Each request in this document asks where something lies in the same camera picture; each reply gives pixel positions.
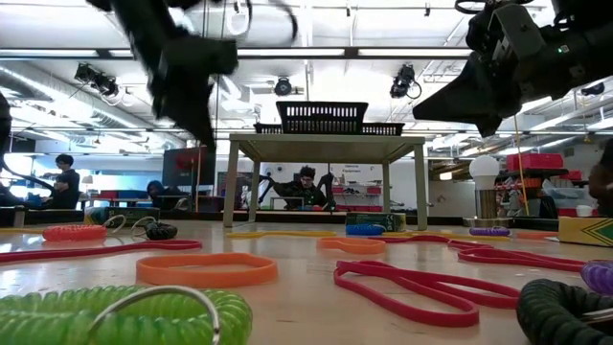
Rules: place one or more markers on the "background black robot arm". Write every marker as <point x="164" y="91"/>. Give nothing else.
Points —
<point x="267" y="187"/>
<point x="327" y="189"/>

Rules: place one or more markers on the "green perforated metal riser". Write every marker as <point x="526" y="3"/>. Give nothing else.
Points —
<point x="325" y="144"/>

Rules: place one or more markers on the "orange rubber band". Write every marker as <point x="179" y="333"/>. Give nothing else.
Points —
<point x="206" y="280"/>
<point x="354" y="248"/>
<point x="536" y="235"/>

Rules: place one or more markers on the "white bulb table lamp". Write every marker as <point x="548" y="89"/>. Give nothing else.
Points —
<point x="483" y="170"/>

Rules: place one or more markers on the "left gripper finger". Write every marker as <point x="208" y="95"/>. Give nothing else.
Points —
<point x="203" y="110"/>
<point x="174" y="105"/>

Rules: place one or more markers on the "dark storage shelf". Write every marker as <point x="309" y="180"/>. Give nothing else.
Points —
<point x="546" y="206"/>

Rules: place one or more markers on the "red storage bin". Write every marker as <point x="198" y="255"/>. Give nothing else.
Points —
<point x="534" y="163"/>

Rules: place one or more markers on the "black overhead frame bar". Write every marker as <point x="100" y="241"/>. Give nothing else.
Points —
<point x="349" y="52"/>

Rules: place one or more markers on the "person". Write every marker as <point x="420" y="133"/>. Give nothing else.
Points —
<point x="603" y="182"/>
<point x="306" y="191"/>
<point x="67" y="184"/>
<point x="155" y="189"/>

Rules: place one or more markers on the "black ceiling spotlight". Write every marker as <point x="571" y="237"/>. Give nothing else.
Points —
<point x="96" y="79"/>
<point x="402" y="81"/>

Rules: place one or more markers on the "long red rubber band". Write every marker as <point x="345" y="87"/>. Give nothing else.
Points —
<point x="72" y="252"/>
<point x="527" y="261"/>

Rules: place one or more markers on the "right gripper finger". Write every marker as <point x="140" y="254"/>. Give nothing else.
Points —
<point x="460" y="96"/>

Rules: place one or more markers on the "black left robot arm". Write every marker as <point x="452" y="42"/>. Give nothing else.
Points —
<point x="139" y="19"/>

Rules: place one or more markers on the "black plastic slotted basket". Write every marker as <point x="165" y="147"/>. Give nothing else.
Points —
<point x="388" y="130"/>
<point x="321" y="120"/>
<point x="268" y="129"/>

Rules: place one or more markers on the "black ceiling camera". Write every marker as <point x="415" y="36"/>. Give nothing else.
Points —
<point x="593" y="89"/>

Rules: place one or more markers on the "black computer monitor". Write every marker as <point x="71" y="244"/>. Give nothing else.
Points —
<point x="191" y="167"/>

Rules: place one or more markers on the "red bin shelf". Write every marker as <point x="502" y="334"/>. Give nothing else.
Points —
<point x="373" y="190"/>

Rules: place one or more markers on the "black aluminium table frame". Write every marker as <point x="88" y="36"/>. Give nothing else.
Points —
<point x="311" y="218"/>

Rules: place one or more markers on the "white cup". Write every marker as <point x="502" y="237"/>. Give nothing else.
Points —
<point x="584" y="211"/>

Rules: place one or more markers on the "black overhead camera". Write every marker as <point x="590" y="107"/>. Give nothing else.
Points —
<point x="282" y="87"/>

